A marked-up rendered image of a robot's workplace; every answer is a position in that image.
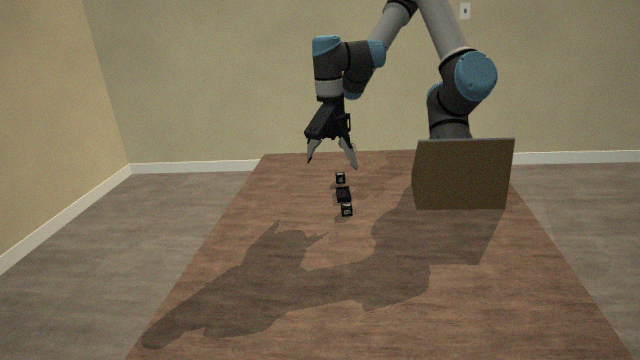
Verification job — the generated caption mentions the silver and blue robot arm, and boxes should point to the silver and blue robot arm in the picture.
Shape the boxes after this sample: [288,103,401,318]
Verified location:
[304,0,498,140]

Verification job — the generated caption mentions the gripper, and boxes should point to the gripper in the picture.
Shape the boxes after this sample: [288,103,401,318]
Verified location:
[307,92,358,170]

